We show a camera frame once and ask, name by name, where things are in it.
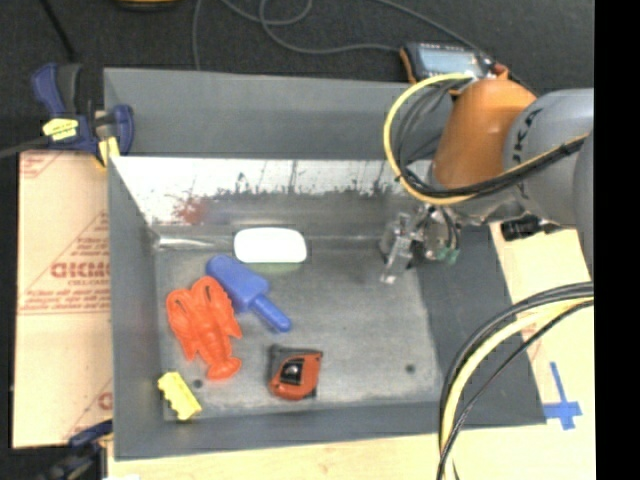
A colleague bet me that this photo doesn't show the orange and black tape measure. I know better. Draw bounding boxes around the orange and black tape measure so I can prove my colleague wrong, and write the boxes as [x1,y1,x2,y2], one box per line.
[267,343,324,402]

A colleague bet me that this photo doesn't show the orange toy lobster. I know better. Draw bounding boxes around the orange toy lobster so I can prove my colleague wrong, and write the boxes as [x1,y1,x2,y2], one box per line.
[165,275,245,382]

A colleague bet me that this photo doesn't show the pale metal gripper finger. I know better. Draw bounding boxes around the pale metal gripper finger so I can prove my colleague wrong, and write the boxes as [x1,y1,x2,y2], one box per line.
[380,229,419,286]
[378,219,404,265]

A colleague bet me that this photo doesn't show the grey metal bin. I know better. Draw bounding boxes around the grey metal bin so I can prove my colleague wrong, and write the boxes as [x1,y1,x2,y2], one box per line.
[102,66,548,461]

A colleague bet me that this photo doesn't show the blue toy ice lolly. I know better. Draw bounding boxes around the blue toy ice lolly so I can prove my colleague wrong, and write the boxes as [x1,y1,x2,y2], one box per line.
[205,253,293,334]

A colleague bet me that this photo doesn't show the white rounded sponge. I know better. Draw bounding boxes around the white rounded sponge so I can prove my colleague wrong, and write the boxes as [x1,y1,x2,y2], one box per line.
[233,227,308,274]

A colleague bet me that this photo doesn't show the brown cardboard board red print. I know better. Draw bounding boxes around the brown cardboard board red print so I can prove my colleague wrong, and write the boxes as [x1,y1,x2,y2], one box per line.
[10,149,116,450]

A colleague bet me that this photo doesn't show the black cylinder on white bracket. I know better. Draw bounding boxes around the black cylinder on white bracket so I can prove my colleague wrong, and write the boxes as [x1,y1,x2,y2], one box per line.
[489,215,561,249]

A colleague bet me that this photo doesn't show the yellow ridged block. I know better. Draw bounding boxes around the yellow ridged block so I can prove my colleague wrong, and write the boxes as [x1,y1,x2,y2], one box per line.
[156,371,204,422]

